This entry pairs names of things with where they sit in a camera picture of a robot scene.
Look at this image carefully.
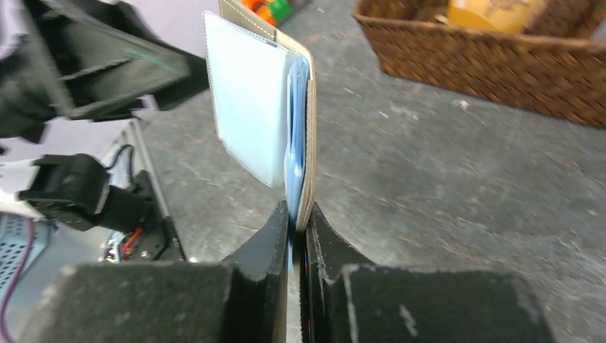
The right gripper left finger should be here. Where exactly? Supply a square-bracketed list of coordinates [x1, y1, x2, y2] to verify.
[21, 201, 289, 342]

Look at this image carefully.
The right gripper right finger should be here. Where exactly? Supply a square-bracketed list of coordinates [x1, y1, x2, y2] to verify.
[302, 205, 555, 342]

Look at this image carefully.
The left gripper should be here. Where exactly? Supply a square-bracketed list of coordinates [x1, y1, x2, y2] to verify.
[1, 1, 209, 144]

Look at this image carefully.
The grey card holder wallet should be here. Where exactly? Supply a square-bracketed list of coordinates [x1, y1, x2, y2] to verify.
[204, 1, 317, 231]

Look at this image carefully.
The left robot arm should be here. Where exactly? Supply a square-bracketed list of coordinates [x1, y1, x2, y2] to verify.
[1, 1, 209, 232]

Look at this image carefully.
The yellow card in basket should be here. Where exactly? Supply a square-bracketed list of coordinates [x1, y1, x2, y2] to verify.
[447, 0, 546, 34]

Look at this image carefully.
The orange plastic tape dispenser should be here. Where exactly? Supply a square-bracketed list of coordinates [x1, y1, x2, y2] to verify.
[241, 0, 278, 26]

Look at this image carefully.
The green toy block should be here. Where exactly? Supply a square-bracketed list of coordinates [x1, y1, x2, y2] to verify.
[267, 0, 294, 25]

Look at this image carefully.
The brown wicker divided basket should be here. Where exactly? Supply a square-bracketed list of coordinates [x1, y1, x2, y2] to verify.
[353, 1, 605, 127]

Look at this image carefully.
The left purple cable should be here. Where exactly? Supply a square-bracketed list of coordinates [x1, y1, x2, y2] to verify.
[0, 215, 36, 343]

